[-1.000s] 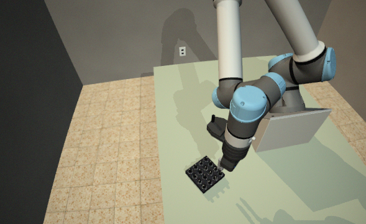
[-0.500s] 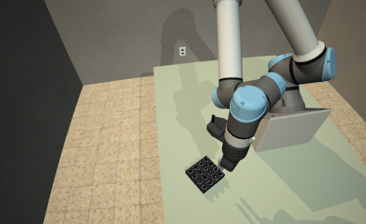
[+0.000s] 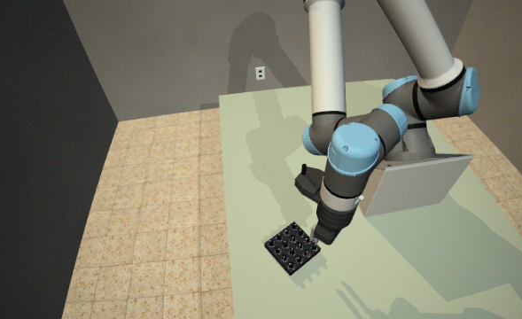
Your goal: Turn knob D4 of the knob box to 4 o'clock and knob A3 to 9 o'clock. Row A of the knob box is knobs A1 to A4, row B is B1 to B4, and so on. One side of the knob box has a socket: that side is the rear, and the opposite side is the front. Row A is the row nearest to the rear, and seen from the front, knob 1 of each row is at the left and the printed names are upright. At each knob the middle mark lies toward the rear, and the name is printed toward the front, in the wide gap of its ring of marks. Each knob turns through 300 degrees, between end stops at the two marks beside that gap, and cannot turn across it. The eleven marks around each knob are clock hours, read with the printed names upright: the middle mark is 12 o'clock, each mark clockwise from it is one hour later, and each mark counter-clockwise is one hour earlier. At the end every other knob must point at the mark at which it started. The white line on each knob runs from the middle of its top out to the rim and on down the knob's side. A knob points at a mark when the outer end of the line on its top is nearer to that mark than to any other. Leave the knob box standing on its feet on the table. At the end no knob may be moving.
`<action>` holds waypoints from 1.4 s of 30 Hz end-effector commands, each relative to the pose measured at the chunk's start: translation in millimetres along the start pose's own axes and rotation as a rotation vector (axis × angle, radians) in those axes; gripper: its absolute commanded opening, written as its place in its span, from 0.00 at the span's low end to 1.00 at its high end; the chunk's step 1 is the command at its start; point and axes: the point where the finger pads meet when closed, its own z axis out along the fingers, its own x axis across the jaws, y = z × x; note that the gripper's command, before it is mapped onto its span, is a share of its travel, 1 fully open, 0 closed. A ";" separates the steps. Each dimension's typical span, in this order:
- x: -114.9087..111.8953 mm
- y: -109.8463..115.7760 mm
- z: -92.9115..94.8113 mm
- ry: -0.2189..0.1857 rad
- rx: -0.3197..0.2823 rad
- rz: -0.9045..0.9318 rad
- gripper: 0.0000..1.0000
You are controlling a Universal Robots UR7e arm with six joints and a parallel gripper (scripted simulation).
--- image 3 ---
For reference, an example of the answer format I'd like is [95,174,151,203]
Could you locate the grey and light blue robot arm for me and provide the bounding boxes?
[302,0,479,199]

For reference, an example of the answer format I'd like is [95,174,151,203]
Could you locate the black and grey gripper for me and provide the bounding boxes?
[294,164,364,245]

